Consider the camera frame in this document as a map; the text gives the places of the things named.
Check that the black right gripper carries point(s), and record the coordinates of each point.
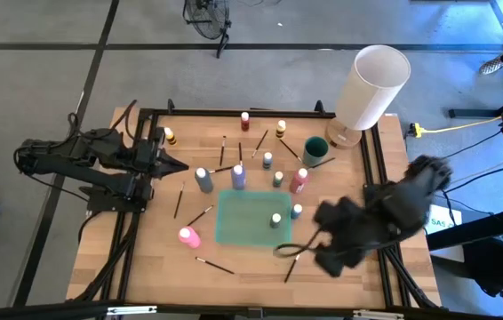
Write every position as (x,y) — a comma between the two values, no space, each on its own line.
(349,233)

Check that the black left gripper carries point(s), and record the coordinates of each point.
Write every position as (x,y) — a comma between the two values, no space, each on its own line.
(149,155)

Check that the large grey paint bottle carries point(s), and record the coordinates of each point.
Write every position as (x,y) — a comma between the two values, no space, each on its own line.
(204,180)

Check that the small dark green paint bottle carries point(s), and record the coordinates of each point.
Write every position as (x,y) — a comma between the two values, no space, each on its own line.
(275,221)

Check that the large purple paint bottle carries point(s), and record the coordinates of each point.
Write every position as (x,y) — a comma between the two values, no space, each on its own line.
(238,178)

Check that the large red paint bottle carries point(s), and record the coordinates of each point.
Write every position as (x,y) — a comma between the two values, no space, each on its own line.
(298,181)

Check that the large pink paint bottle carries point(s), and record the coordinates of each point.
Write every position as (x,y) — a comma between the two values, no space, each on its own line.
(189,237)

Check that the teal plastic tray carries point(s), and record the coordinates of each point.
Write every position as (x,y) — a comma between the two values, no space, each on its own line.
(242,218)

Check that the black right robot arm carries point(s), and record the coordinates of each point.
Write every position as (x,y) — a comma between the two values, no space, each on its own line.
(411,200)

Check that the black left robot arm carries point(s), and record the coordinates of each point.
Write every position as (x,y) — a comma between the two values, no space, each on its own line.
(56,162)

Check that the small yellow paint bottle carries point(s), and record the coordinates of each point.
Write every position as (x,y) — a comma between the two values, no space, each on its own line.
(170,136)
(281,129)

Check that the small light blue paint bottle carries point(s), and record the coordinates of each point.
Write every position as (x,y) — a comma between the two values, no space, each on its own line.
(296,211)

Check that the small red paint bottle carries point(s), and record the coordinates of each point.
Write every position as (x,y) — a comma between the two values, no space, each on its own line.
(245,122)

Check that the dark green cup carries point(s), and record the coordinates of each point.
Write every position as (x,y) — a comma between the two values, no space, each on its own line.
(315,153)

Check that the white printed sign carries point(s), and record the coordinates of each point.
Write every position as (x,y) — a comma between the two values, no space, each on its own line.
(447,226)

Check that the black floor fan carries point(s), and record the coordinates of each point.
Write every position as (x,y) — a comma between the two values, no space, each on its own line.
(223,40)

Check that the white shade table lamp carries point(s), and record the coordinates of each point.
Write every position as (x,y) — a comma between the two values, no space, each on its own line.
(367,93)

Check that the person's shoe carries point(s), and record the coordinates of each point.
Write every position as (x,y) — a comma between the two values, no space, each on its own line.
(491,66)

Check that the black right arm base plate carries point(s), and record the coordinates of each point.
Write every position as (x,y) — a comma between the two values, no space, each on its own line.
(368,190)

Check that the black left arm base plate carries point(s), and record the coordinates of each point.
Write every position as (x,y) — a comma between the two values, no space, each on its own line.
(96,202)

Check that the silver rail bracket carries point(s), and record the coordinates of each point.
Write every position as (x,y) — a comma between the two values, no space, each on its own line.
(378,315)
(131,310)

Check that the black camera rail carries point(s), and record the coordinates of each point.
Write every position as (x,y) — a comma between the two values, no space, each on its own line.
(34,313)

